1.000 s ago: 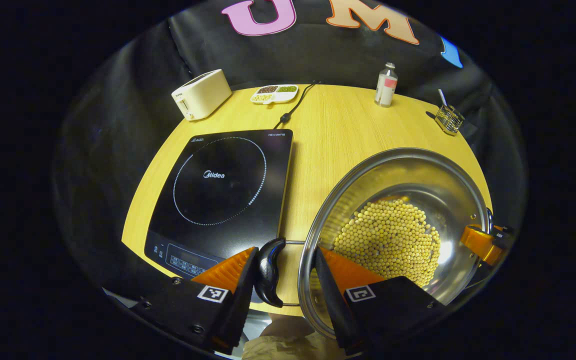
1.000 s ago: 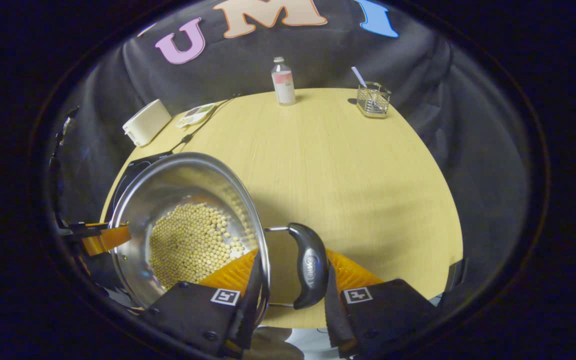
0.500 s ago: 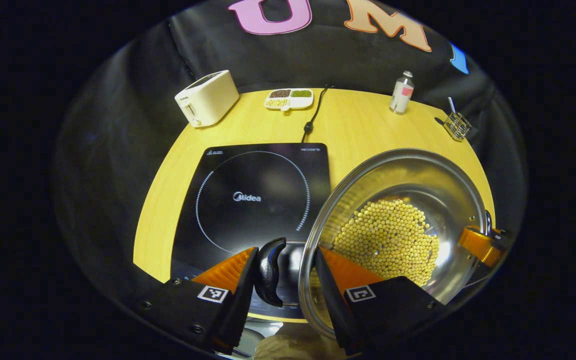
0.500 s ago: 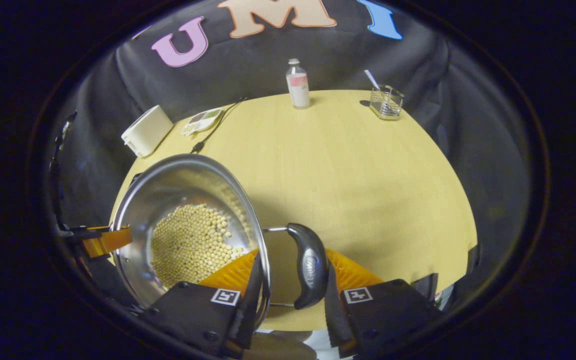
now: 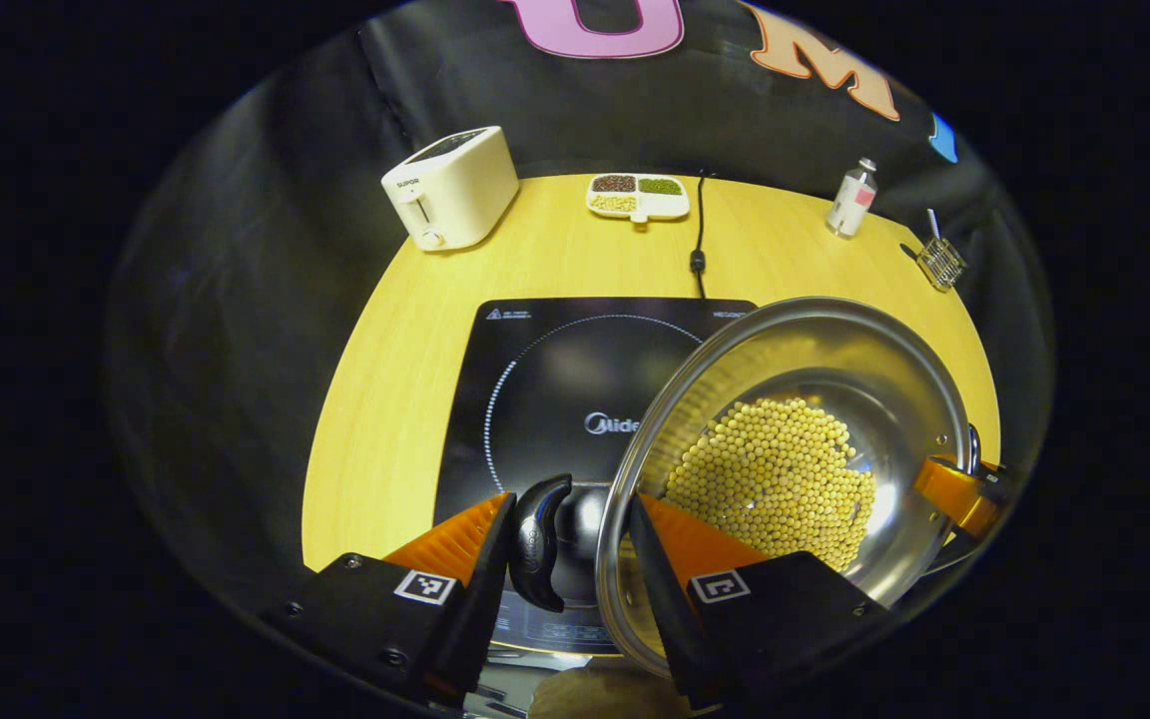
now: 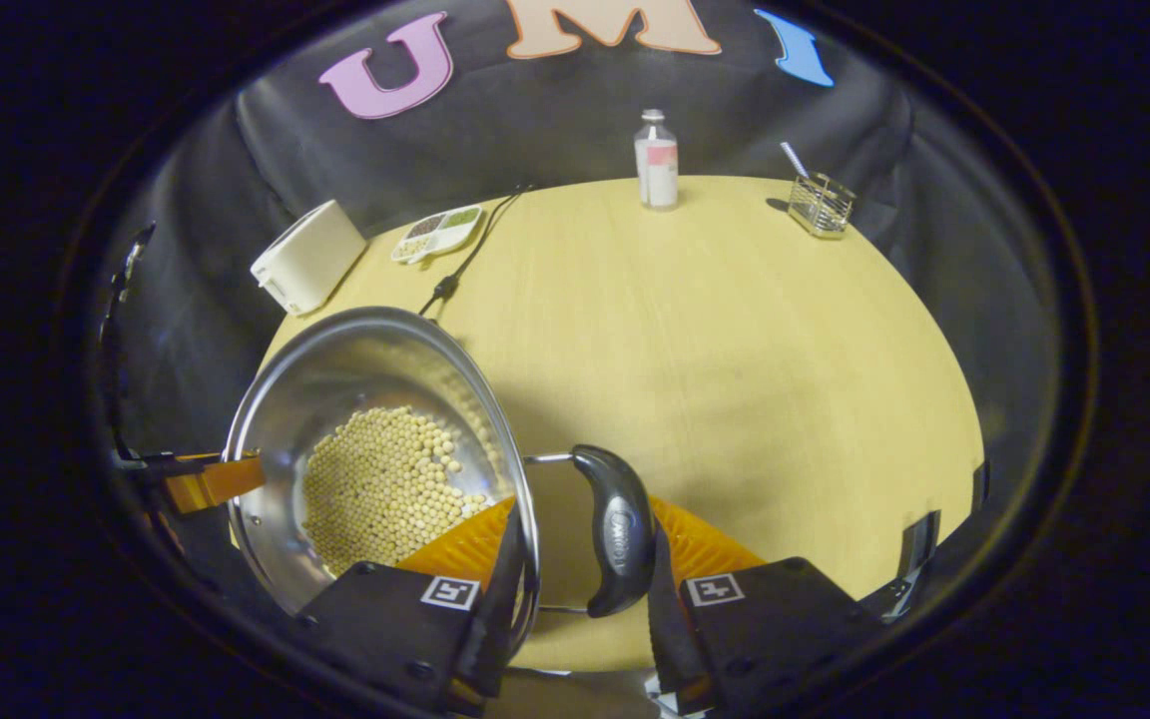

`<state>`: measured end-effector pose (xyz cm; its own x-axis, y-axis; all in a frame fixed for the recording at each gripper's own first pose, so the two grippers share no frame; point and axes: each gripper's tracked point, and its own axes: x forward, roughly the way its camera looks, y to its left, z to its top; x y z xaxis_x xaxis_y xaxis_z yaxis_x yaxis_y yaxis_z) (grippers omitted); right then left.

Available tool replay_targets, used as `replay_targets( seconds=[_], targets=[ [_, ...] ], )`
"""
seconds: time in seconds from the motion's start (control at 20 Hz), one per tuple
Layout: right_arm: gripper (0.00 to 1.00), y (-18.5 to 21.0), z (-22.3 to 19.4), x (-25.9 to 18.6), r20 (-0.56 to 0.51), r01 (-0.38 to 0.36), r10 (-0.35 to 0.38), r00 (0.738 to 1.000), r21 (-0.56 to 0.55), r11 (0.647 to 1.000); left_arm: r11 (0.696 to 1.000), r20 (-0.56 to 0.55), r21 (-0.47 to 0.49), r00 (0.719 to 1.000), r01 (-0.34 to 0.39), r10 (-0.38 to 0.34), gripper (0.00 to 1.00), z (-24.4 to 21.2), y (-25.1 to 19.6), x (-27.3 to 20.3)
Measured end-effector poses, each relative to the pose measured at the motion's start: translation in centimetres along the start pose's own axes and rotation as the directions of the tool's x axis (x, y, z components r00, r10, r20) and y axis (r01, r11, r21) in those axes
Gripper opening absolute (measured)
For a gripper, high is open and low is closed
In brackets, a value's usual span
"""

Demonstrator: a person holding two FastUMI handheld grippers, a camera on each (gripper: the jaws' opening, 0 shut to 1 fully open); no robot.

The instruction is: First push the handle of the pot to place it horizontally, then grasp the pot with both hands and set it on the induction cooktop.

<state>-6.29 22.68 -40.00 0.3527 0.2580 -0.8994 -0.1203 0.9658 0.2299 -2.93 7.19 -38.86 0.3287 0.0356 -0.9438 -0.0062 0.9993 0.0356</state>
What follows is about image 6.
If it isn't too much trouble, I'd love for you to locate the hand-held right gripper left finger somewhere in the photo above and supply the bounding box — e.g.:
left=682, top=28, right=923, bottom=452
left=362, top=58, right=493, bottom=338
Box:
left=295, top=496, right=531, bottom=715

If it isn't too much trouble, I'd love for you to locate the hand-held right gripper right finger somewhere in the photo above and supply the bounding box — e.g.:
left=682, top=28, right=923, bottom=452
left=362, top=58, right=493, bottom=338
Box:
left=647, top=496, right=885, bottom=715

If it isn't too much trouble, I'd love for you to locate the black power cable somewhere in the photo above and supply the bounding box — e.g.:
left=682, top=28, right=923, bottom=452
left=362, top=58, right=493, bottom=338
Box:
left=417, top=184, right=534, bottom=318

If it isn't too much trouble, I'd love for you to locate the steel pot with black handles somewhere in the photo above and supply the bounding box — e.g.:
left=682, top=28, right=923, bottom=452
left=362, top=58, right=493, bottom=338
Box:
left=223, top=305, right=659, bottom=666

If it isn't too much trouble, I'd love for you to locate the black backdrop cloth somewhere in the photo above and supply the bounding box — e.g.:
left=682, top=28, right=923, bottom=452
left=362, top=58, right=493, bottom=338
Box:
left=86, top=0, right=1065, bottom=520

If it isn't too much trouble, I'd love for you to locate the wire mesh holder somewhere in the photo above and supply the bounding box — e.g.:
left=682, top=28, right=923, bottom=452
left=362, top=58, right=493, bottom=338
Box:
left=787, top=173, right=858, bottom=241

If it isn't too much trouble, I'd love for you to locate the clear bottle with pink label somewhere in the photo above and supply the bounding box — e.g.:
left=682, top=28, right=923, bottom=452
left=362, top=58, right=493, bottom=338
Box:
left=633, top=108, right=681, bottom=213

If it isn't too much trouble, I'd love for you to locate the white divided dish of beans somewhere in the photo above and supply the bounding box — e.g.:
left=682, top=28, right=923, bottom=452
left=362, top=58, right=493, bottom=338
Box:
left=390, top=204, right=486, bottom=267

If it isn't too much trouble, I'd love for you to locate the white toaster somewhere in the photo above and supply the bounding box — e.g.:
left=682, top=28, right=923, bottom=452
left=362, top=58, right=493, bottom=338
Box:
left=249, top=199, right=369, bottom=318

